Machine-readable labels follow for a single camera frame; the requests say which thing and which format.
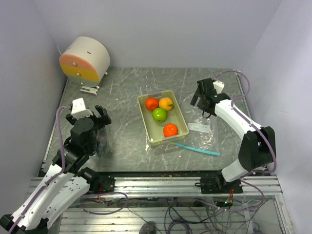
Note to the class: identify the cylindrical drawer box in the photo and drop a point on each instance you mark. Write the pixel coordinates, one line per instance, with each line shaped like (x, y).
(85, 61)

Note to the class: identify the green apple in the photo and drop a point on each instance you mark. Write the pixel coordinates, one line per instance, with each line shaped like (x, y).
(159, 115)

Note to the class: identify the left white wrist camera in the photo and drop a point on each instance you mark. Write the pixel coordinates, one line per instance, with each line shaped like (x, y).
(80, 109)

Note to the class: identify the orange fruit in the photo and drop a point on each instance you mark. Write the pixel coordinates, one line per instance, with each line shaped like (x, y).
(151, 104)

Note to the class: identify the small silver metal bracket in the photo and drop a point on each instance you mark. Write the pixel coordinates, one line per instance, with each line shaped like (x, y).
(89, 90)

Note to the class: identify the yellow-orange peach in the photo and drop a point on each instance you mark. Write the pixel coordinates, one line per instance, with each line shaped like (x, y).
(166, 103)

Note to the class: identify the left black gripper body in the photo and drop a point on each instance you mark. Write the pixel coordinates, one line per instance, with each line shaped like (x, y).
(93, 146)

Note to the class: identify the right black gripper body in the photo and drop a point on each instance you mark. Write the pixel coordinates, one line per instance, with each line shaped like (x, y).
(201, 106)

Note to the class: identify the small red-orange fruit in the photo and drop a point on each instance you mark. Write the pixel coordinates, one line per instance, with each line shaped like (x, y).
(170, 130)

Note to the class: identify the aluminium rail frame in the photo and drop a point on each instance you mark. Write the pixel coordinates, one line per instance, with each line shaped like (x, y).
(175, 205)

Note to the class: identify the blue-zipper clear bag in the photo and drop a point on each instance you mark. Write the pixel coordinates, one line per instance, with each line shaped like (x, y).
(203, 134)

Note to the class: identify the yellow-green perforated plastic basket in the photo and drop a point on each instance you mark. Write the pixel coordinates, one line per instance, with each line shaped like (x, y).
(154, 130)

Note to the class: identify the red-zipper clear bag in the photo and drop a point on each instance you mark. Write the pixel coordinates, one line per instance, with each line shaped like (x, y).
(103, 144)

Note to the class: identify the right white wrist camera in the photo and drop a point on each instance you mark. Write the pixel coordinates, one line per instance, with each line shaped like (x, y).
(219, 86)

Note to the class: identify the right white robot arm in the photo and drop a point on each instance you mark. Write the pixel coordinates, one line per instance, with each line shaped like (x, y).
(257, 147)

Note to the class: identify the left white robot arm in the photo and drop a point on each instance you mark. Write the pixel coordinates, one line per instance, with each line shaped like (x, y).
(66, 179)

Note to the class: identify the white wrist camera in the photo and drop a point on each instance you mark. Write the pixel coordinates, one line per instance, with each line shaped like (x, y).
(219, 86)
(80, 109)

